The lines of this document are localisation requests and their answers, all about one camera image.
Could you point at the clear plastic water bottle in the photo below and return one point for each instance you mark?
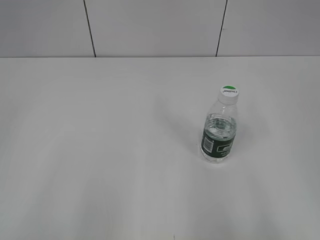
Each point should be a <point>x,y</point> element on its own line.
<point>219,132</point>

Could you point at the white green bottle cap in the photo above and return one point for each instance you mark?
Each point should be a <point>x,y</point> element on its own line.
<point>228,95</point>

